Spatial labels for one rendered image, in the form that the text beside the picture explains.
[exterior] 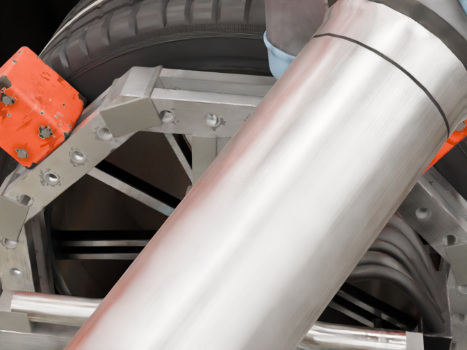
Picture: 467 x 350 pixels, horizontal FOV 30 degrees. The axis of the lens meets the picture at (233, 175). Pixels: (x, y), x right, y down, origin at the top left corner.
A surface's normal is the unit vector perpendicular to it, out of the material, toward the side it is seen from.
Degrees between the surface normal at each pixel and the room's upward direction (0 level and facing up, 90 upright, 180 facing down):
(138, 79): 0
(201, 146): 90
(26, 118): 90
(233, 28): 87
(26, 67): 45
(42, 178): 90
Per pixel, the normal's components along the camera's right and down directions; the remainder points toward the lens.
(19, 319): -0.13, 0.57
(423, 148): 0.68, 0.36
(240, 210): -0.24, -0.44
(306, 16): -0.85, 0.39
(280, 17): -0.84, 0.20
